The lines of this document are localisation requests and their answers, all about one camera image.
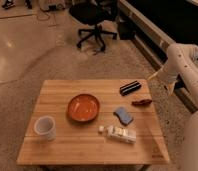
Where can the translucent plastic cup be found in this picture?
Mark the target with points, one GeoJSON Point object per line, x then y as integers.
{"type": "Point", "coordinates": [45, 127]}

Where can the black box on floor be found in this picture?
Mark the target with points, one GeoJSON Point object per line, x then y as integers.
{"type": "Point", "coordinates": [126, 32]}

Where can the black whiteboard eraser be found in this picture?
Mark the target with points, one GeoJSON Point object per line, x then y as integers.
{"type": "Point", "coordinates": [129, 88]}

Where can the wooden table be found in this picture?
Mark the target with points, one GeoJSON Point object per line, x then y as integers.
{"type": "Point", "coordinates": [81, 144]}

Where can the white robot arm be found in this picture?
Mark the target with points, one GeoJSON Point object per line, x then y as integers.
{"type": "Point", "coordinates": [180, 62]}

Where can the dark red chili pepper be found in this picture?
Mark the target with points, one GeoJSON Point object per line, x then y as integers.
{"type": "Point", "coordinates": [144, 102]}

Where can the tan robot gripper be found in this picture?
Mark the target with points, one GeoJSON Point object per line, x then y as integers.
{"type": "Point", "coordinates": [167, 79]}

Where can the blue sponge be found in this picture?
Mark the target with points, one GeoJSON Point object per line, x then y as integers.
{"type": "Point", "coordinates": [124, 117]}

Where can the orange bowl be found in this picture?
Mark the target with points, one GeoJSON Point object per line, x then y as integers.
{"type": "Point", "coordinates": [83, 108]}

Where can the black office chair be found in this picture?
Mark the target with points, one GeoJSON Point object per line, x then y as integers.
{"type": "Point", "coordinates": [92, 14]}

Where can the clear plastic bottle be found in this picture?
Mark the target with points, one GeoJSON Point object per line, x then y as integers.
{"type": "Point", "coordinates": [118, 133]}

